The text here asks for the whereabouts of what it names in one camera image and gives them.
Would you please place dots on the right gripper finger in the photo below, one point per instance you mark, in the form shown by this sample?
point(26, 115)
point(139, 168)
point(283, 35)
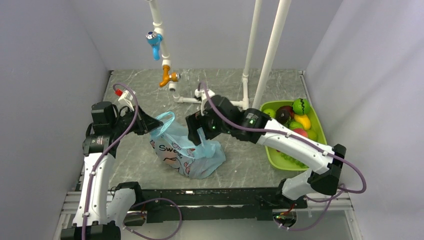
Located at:
point(195, 137)
point(202, 137)

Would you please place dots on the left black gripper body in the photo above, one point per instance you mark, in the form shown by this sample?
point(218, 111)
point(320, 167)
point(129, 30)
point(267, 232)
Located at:
point(122, 123)

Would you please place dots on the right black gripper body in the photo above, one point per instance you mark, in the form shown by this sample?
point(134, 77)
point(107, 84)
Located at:
point(211, 129)

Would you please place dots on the light blue plastic bag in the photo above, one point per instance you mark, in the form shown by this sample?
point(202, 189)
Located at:
point(172, 146)

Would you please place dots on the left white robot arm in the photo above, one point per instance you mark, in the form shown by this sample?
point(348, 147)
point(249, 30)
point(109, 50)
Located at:
point(94, 220)

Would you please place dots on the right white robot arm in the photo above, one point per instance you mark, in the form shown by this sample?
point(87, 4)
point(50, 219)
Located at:
point(220, 116)

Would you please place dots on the fake green apple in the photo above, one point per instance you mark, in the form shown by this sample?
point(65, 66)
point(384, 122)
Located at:
point(270, 112)

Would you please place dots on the fake green grapes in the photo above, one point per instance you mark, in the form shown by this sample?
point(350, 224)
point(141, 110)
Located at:
point(292, 160)

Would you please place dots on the fake dark purple fruit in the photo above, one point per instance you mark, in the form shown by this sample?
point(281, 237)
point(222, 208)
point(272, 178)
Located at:
point(284, 115)

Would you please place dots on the fake lime green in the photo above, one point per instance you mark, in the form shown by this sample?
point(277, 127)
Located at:
point(295, 125)

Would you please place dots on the fake peach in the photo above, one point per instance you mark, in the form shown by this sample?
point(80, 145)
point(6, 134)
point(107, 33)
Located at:
point(301, 132)

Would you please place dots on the fake watermelon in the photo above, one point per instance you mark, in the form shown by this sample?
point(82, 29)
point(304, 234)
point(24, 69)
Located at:
point(301, 106)

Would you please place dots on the fake yellow lemon in basket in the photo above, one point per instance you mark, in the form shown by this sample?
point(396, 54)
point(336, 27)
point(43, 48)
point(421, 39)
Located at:
point(303, 120)

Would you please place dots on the fake pale green pear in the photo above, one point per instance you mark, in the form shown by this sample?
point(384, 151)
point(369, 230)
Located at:
point(312, 135)

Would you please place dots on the orange plastic tap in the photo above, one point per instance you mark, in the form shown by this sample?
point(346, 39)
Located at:
point(168, 76)

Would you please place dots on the green plastic basket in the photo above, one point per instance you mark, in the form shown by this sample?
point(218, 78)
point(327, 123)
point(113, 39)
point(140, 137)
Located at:
point(285, 162)

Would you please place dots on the blue plastic tap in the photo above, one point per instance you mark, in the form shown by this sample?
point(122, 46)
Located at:
point(154, 39)

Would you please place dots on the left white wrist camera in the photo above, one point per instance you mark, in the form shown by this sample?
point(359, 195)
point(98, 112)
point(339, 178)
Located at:
point(126, 98)

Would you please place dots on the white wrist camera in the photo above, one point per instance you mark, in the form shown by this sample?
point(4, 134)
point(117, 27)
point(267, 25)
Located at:
point(202, 96)
point(126, 98)

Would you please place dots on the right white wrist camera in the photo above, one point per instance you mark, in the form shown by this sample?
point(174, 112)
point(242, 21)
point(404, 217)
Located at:
point(202, 96)

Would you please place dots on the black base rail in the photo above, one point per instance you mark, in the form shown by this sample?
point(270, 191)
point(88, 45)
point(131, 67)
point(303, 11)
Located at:
point(194, 204)

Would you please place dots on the white PVC pipe frame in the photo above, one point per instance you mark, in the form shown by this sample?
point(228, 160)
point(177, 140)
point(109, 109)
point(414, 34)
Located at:
point(275, 36)

